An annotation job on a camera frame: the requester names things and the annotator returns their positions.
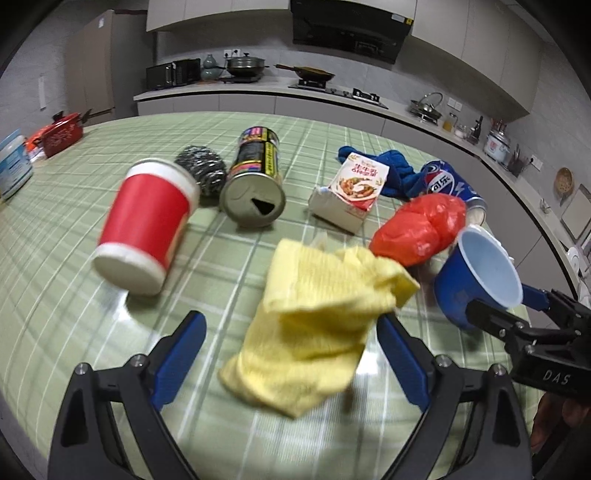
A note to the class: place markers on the blue soda can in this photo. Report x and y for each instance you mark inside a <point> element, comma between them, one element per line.
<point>450,184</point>

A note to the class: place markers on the white rice cooker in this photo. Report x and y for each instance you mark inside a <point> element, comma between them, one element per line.
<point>497,146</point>

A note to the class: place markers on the red plastic bag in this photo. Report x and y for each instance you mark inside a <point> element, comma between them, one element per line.
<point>418,230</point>

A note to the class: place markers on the frying pan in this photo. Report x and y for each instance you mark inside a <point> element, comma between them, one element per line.
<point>314,73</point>

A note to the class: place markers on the red pot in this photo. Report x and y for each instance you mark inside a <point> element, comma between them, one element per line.
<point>62,134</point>

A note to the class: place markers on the steel wool scrubber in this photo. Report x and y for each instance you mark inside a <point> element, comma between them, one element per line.
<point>201,168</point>

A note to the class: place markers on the yellow cloth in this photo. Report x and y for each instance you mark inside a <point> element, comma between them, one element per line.
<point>309,318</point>

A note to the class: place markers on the dark glass bottle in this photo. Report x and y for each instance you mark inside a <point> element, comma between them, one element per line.
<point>475,131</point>

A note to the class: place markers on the grey cutting board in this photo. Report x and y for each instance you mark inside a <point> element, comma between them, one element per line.
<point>577,210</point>

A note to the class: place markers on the teal ceramic vase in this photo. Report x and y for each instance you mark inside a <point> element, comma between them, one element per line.
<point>210,61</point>

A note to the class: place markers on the upper wall cabinets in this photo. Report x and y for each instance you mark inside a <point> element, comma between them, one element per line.
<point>475,41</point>

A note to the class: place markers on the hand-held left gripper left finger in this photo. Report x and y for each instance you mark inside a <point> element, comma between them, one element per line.
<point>182,355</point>

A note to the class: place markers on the black range hood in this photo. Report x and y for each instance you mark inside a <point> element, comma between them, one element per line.
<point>346,27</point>

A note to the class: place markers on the white milk carton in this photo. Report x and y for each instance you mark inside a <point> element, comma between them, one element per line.
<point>353,189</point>

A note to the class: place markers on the kettle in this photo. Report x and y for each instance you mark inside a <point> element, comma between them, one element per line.
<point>427,108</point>

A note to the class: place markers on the gas stove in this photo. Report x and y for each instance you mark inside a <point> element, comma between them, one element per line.
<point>341,93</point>

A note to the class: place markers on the wok with glass lid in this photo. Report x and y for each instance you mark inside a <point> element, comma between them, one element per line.
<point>244,67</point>

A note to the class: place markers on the blue plastic cup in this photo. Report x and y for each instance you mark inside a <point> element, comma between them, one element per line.
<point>480,272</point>

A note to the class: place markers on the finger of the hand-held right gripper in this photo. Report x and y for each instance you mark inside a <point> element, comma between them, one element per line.
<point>535,297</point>
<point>489,316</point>

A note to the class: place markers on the red paper cup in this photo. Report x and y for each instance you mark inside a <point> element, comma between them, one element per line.
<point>145,217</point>

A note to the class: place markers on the black and yellow can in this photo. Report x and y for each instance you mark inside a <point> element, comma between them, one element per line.
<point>254,180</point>

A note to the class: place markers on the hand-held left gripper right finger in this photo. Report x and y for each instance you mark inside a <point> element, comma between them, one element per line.
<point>401,364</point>

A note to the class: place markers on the blue cloth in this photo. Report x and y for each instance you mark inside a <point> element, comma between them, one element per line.
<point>395,173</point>

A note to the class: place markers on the white plastic tub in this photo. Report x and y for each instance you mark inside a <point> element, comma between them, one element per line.
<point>14,166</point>

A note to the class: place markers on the black microwave oven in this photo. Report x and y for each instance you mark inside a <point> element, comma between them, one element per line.
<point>171,76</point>

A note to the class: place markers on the utensil holder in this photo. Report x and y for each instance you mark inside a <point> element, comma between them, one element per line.
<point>518,164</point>

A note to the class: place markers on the orange juice jar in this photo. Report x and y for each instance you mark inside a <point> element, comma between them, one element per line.
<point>448,123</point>

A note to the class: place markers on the person's right hand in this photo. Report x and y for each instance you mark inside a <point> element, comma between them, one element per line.
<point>561,422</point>

